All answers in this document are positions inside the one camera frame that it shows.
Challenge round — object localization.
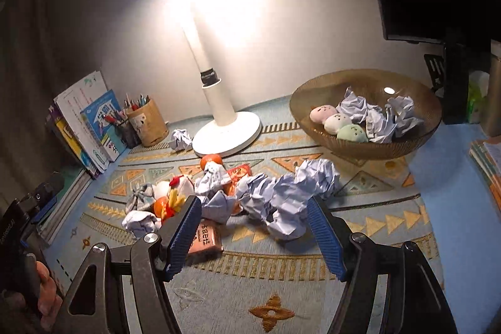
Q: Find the person's left hand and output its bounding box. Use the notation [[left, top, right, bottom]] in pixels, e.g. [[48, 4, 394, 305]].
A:
[[35, 261, 64, 329]]

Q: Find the dark pen holder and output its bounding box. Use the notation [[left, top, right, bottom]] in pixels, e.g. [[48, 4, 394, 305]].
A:
[[115, 120, 142, 149]]

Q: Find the patterned woven mat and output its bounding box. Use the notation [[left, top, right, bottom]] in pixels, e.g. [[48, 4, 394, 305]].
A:
[[43, 99, 445, 334]]

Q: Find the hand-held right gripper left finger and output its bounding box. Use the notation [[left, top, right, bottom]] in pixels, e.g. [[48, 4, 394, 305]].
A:
[[57, 195, 202, 334]]

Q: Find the white desk lamp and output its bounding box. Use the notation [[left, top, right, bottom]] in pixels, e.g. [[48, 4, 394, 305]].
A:
[[104, 0, 262, 158]]

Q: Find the crumpled white paper wad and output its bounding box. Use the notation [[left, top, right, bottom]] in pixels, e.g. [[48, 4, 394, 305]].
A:
[[336, 85, 372, 123], [365, 109, 398, 144], [169, 128, 194, 152], [385, 95, 425, 139]]

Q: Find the green round plush toy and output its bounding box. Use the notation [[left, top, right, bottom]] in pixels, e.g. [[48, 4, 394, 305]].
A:
[[337, 124, 369, 144]]

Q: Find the yellow edged book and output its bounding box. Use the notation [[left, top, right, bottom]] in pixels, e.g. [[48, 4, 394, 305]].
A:
[[46, 105, 98, 178]]

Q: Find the white cover workbook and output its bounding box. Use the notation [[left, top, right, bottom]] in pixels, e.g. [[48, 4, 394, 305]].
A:
[[54, 70, 114, 170]]

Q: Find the green tissue pack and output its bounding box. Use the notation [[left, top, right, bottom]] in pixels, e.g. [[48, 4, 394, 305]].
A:
[[467, 70, 490, 123]]

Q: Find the gold thermos bottle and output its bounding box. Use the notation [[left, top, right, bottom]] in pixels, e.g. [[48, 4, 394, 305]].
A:
[[481, 40, 501, 137]]

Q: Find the chicken plush toy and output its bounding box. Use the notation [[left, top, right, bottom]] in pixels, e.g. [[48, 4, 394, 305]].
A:
[[153, 174, 196, 221]]

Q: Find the black phone stand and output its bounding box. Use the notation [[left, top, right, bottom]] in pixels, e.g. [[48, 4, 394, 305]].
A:
[[424, 53, 447, 92]]

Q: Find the stack of notebooks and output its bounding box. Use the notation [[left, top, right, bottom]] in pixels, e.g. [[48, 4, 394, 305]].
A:
[[468, 136, 501, 209]]

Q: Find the pink round plush toy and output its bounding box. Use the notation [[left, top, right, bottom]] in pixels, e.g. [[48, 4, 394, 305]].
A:
[[310, 105, 338, 123]]

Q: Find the bunch of coloured pencils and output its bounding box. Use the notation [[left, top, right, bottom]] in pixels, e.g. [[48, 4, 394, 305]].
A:
[[124, 93, 151, 111]]

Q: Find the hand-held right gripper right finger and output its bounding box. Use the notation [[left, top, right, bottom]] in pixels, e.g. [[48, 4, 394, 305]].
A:
[[306, 196, 458, 334]]

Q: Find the bamboo pen holder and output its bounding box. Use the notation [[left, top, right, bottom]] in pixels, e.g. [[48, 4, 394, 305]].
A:
[[126, 99, 170, 147]]

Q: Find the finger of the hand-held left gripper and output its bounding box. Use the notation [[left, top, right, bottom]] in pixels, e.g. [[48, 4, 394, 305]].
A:
[[23, 172, 66, 226]]

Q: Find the tangerine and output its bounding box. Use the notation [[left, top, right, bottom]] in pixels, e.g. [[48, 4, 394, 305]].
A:
[[152, 197, 170, 219], [200, 153, 225, 170]]

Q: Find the red snack packet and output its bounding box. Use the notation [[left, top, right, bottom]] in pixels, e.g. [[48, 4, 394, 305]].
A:
[[225, 164, 253, 194]]

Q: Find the bunch of red pens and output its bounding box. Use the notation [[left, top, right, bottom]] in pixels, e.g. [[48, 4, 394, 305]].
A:
[[102, 111, 128, 126]]

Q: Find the pile of paper balls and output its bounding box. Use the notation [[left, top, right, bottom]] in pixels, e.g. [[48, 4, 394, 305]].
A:
[[121, 158, 341, 241]]

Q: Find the grey curtain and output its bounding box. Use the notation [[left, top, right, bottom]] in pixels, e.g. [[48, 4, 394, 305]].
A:
[[0, 0, 106, 209]]

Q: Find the green flat folder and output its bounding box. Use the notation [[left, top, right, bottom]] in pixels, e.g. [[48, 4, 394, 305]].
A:
[[37, 166, 95, 244]]

